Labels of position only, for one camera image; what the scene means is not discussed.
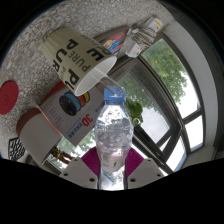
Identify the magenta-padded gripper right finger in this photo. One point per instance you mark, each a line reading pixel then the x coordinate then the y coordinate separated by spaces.
pixel 146 171

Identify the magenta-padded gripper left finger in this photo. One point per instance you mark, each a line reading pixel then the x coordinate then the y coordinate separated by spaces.
pixel 80 171

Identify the clear plastic water bottle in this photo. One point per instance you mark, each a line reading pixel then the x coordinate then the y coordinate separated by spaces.
pixel 113 133

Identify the filament spool cardboard box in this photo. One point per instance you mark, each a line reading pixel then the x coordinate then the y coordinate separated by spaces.
pixel 73 116

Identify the potted plant in white pot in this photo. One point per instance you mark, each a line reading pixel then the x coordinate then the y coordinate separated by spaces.
pixel 36 136

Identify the black lattice trivet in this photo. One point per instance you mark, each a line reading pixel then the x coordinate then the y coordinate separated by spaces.
pixel 16 149

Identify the flat round red coaster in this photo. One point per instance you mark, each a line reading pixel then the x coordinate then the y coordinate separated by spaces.
pixel 8 98

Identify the cream paper cup black lettering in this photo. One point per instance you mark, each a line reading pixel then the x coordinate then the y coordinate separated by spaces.
pixel 73 53

